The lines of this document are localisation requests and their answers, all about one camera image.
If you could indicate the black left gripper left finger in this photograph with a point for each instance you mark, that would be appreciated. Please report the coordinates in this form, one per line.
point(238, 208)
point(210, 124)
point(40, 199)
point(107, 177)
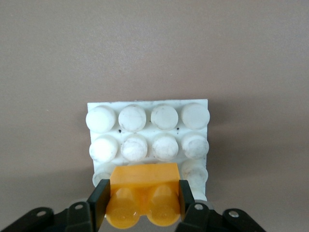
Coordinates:
point(96, 207)

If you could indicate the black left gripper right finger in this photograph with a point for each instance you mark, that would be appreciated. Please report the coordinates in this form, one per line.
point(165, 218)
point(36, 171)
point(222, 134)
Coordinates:
point(190, 217)

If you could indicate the yellow two-stud block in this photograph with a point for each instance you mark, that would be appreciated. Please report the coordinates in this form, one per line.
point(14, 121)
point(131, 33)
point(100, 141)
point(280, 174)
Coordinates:
point(144, 193)

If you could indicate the white studded base plate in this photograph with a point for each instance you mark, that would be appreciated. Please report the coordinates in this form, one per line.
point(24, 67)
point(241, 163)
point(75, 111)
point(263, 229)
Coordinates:
point(149, 135)

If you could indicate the brown table cover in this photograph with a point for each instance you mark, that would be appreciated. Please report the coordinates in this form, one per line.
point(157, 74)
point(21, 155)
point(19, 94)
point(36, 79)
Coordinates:
point(154, 48)

